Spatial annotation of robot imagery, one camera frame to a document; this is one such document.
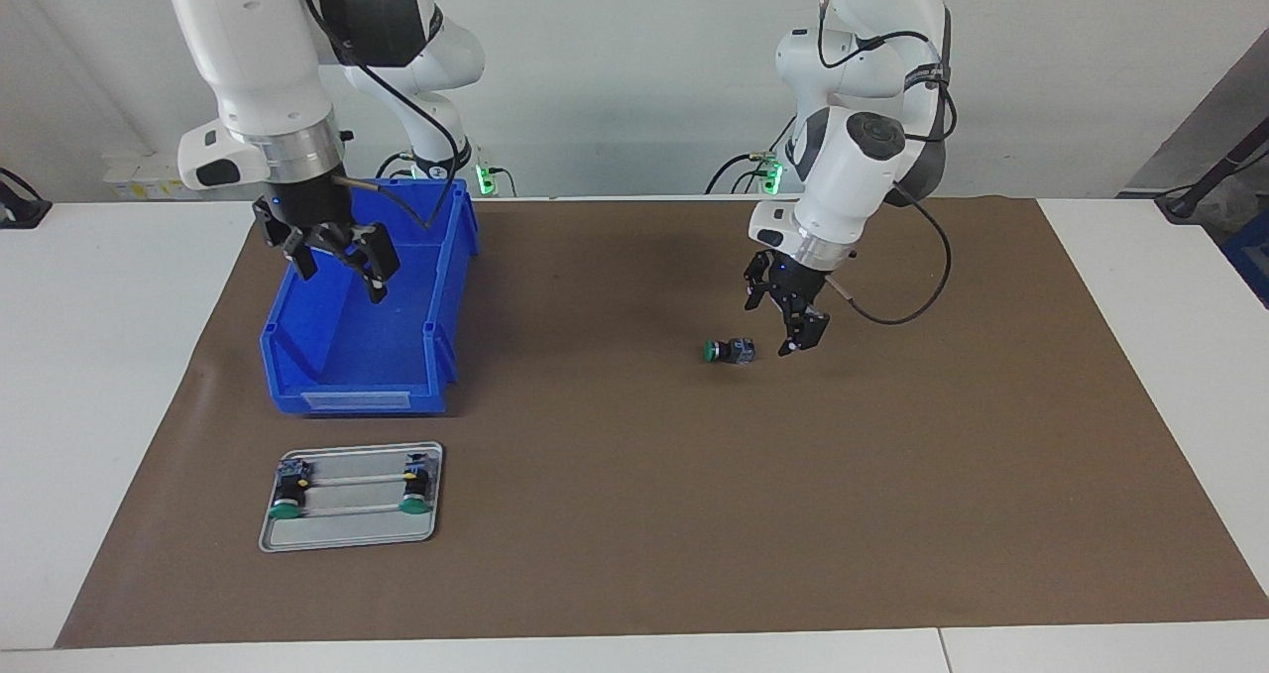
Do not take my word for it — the grey metal tray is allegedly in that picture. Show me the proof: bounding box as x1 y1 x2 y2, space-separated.
259 442 444 553

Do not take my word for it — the brown table mat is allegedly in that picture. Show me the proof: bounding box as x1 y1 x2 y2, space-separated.
55 195 1269 649

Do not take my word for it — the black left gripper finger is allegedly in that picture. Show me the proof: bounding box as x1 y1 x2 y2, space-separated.
777 306 832 358
744 252 779 312

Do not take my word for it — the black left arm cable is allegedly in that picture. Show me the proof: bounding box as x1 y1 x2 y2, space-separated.
818 0 959 327

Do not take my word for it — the blue plastic storage bin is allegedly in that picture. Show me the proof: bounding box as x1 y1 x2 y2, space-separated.
260 177 482 416

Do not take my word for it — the black stand pole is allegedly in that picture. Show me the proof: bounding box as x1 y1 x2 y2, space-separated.
1155 116 1269 223

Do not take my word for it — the white cardboard box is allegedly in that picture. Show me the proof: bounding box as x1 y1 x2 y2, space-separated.
102 151 214 200

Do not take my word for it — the black clamp device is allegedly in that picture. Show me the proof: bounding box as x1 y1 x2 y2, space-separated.
0 168 53 230

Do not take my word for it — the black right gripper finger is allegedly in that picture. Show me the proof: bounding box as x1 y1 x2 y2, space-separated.
260 219 320 281
342 222 403 305

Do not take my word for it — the green push button clear block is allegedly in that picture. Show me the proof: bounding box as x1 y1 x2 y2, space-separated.
268 460 314 521

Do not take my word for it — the blue crate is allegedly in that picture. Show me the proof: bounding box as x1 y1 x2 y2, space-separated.
1221 207 1269 307

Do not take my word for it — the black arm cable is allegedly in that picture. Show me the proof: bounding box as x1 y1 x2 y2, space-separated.
818 0 959 327
302 0 469 230

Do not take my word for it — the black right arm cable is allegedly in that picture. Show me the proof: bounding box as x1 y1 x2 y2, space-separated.
302 0 469 230

